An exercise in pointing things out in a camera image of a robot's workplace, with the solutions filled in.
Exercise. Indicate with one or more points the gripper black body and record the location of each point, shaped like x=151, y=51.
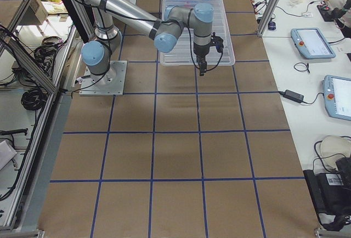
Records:
x=199, y=53

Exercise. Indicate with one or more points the clear plastic box lid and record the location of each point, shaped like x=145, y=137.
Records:
x=222, y=53

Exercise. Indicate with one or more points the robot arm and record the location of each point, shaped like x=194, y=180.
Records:
x=165, y=32

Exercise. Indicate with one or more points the black power adapter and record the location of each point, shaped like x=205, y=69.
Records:
x=293, y=96

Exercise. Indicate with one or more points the upper teach pendant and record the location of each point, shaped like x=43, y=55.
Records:
x=311, y=43

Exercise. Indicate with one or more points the teach pendant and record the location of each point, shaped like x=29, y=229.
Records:
x=337, y=96
x=311, y=43

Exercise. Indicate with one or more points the lower teach pendant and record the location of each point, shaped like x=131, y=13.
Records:
x=337, y=96

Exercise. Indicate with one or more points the person at desk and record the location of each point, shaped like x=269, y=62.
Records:
x=341, y=14

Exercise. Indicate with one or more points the black bag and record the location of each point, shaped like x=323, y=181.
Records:
x=330, y=193

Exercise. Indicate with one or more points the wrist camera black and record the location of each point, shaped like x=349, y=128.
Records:
x=217, y=42

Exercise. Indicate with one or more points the aluminium frame post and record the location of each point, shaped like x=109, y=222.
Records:
x=266, y=17

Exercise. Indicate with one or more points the aluminium side frame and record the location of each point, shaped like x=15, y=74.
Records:
x=25, y=179

